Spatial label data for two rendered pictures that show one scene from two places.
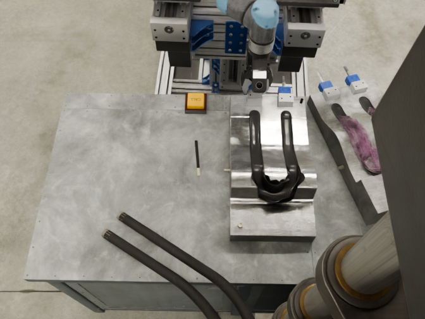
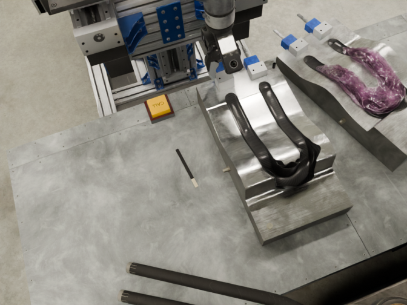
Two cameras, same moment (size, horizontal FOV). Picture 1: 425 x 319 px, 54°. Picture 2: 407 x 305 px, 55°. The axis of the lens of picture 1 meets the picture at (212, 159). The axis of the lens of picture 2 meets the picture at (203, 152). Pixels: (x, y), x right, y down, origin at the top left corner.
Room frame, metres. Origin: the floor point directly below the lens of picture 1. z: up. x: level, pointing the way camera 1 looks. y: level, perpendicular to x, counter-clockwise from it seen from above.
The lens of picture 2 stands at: (0.23, 0.12, 1.87)
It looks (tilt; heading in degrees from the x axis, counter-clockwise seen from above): 64 degrees down; 345
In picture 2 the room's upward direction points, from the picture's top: 7 degrees counter-clockwise
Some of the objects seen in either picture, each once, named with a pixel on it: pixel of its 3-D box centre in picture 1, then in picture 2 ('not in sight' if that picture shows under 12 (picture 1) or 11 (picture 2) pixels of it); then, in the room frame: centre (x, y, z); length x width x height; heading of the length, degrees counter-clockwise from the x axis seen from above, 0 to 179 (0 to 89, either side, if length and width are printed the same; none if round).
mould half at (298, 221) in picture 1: (269, 161); (269, 143); (0.65, -0.19, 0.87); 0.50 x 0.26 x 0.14; 179
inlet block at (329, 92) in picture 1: (324, 85); (287, 41); (0.97, -0.41, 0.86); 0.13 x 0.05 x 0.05; 16
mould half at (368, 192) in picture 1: (373, 142); (363, 83); (0.73, -0.55, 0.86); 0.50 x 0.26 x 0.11; 16
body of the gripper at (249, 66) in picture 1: (258, 58); (218, 34); (0.91, -0.14, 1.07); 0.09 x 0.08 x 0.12; 179
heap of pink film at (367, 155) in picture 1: (375, 135); (365, 75); (0.73, -0.54, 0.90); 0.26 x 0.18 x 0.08; 16
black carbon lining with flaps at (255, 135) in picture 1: (274, 150); (271, 129); (0.67, -0.20, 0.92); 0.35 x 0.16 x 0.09; 179
